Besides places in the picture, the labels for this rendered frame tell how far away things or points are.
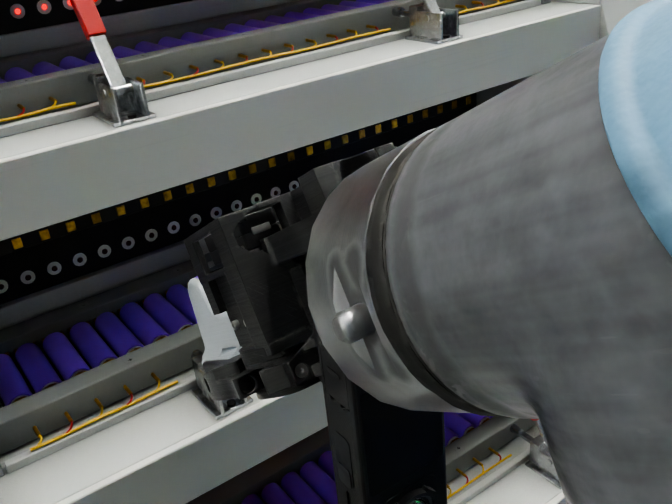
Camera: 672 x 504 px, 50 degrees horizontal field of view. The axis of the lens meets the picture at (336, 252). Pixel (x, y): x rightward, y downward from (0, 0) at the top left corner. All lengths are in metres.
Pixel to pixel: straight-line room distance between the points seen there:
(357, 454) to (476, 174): 0.16
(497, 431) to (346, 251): 0.51
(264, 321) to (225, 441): 0.20
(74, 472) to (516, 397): 0.35
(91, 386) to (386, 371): 0.33
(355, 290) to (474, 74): 0.43
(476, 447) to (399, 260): 0.52
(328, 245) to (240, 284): 0.09
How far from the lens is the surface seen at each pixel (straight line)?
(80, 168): 0.46
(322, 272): 0.23
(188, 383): 0.52
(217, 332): 0.39
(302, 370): 0.31
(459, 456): 0.68
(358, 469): 0.30
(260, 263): 0.31
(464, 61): 0.61
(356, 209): 0.21
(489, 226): 0.16
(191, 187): 0.63
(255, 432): 0.51
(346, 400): 0.28
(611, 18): 0.75
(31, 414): 0.51
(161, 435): 0.49
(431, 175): 0.18
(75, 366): 0.55
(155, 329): 0.56
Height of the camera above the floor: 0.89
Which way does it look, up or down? 9 degrees down
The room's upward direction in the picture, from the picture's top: 17 degrees counter-clockwise
